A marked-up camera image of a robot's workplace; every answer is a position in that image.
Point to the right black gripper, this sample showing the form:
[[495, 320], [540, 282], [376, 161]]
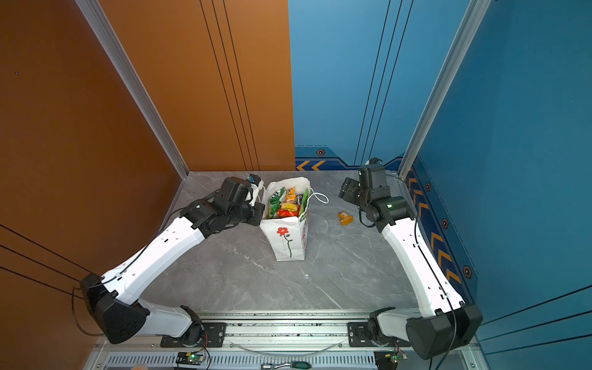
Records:
[[348, 188]]

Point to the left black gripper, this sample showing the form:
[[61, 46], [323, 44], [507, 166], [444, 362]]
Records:
[[258, 209]]

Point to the green yellow snack bag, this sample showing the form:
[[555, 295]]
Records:
[[275, 202]]

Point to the red yellow snack packet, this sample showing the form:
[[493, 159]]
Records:
[[288, 210]]

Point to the small orange snack packet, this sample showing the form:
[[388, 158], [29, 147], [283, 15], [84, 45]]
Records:
[[291, 196]]

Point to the white paper bag with flower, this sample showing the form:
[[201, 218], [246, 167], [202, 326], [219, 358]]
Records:
[[288, 236]]

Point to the green Lays chips bag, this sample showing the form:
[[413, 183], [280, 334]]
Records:
[[304, 201]]

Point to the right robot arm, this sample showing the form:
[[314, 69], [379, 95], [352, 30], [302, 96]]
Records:
[[442, 321]]

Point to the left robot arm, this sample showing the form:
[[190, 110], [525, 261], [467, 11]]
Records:
[[114, 300]]

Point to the tiny orange candy packet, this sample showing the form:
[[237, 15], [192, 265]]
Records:
[[345, 218]]

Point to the left green circuit board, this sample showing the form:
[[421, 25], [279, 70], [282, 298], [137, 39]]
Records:
[[191, 360]]

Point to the right circuit board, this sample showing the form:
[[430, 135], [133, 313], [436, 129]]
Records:
[[386, 360]]

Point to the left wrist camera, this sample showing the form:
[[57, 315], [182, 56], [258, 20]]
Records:
[[257, 188]]

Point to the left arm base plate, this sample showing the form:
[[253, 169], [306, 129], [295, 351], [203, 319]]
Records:
[[209, 335]]

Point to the aluminium rail frame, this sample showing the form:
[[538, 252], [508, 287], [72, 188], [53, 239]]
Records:
[[254, 338]]

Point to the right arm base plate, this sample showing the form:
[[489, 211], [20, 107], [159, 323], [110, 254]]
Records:
[[359, 335]]

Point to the left aluminium corner post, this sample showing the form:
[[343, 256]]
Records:
[[106, 35]]

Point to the aluminium corner post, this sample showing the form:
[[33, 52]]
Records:
[[106, 35], [471, 21]]

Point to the green handled screwdriver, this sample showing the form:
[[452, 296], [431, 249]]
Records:
[[298, 365]]

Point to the right aluminium corner post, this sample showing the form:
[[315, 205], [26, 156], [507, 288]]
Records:
[[471, 21]]

